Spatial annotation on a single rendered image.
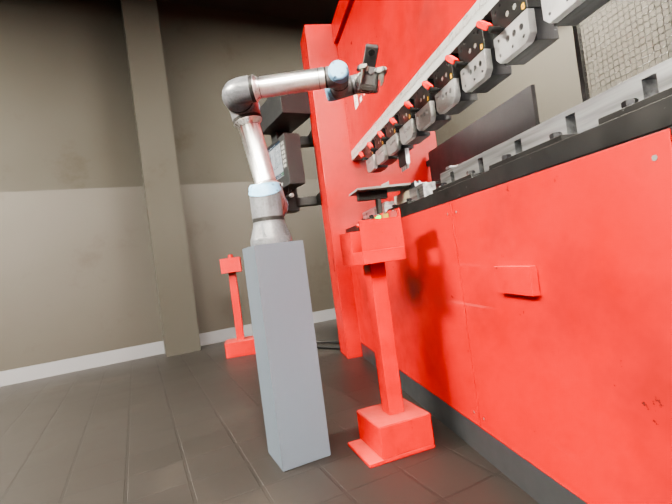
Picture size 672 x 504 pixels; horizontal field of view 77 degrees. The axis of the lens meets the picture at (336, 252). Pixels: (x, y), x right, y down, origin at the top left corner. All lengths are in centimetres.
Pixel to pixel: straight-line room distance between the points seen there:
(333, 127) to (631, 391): 247
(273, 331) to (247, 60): 396
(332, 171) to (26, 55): 304
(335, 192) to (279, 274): 151
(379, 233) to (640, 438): 88
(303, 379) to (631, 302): 104
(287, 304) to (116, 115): 347
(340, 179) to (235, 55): 252
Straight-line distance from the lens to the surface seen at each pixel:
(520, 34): 131
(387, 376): 157
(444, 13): 171
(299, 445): 161
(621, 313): 93
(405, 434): 157
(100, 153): 456
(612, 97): 108
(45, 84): 479
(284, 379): 153
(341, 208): 291
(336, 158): 297
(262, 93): 168
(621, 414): 101
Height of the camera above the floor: 70
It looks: 1 degrees up
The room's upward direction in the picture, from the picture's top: 7 degrees counter-clockwise
